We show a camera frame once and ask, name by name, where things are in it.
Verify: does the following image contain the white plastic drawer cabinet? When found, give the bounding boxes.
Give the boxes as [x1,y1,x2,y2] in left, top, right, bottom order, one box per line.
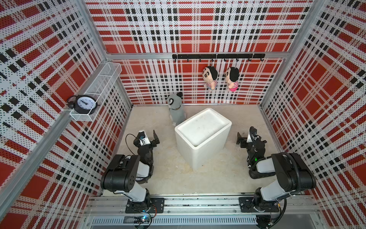
[174,108,232,170]

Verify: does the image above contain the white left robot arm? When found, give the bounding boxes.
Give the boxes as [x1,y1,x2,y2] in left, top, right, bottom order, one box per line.
[101,131,165,214]

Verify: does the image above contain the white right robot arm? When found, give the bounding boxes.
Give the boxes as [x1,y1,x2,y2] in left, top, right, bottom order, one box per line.
[236,127,316,213]

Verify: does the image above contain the grey plush animal toy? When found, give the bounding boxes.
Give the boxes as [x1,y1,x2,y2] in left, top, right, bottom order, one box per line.
[167,92,186,126]

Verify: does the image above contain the plush doll pink shorts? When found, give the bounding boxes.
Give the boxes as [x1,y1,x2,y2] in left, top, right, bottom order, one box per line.
[225,67,239,92]

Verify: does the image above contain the small circuit board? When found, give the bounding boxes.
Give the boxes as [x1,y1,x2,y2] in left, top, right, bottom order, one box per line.
[123,215,152,224]

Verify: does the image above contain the plush doll blue shorts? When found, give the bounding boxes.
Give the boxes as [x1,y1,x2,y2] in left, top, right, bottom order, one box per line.
[202,66,218,90]

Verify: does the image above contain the black alarm clock in basket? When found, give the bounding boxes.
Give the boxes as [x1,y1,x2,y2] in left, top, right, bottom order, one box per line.
[67,95,98,115]

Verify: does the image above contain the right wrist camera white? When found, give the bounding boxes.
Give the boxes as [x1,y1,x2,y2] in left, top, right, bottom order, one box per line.
[246,127,258,143]

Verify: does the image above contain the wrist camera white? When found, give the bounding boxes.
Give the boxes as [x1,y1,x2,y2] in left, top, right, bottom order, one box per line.
[246,127,258,143]
[137,130,151,146]

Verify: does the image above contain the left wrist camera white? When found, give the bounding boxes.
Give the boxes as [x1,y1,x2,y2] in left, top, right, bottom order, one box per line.
[137,130,151,146]

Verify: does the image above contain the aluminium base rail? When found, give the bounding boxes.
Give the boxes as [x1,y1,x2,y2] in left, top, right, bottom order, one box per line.
[80,193,326,229]

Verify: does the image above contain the white wire wall basket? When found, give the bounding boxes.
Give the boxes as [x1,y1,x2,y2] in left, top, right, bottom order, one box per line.
[70,62,122,122]

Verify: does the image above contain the black wall hook rail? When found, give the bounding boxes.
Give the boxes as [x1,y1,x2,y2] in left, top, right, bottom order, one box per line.
[172,53,266,61]

